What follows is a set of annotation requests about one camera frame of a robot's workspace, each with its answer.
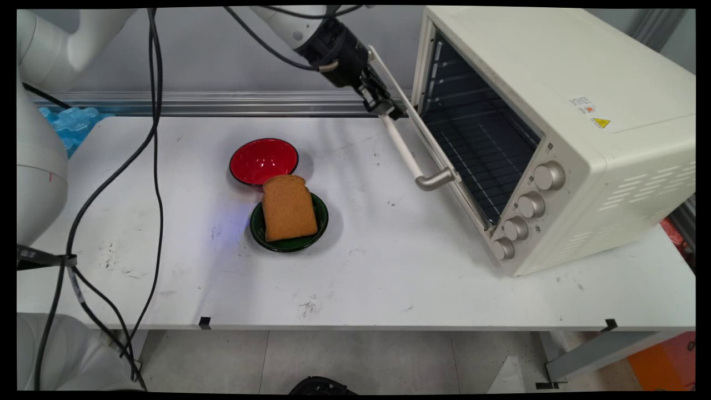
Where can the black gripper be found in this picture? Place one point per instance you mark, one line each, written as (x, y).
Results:
(339, 53)

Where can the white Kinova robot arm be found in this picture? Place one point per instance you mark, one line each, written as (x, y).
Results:
(44, 166)

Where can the red bowl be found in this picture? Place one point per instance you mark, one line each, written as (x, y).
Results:
(264, 160)

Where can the dark green plate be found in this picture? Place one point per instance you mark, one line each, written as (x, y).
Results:
(321, 219)

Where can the brown bread slice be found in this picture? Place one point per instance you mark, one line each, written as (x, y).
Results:
(289, 208)

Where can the silver oven knob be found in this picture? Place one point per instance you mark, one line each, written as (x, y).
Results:
(516, 228)
(504, 248)
(532, 204)
(550, 175)

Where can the cream toaster oven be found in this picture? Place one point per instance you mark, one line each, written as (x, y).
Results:
(600, 111)

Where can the black tape mark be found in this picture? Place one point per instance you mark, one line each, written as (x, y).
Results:
(205, 323)
(611, 325)

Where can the black round object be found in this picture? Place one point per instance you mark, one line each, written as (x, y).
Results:
(319, 386)

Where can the blue bubble wrap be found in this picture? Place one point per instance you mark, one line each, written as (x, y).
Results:
(72, 125)

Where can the red crumpled bag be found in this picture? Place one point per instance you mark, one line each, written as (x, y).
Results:
(677, 236)

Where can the grey table leg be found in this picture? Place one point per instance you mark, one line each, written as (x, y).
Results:
(600, 353)

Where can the orange box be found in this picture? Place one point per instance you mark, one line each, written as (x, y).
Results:
(664, 364)

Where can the aluminium profile rail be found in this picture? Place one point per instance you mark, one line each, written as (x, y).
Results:
(222, 103)

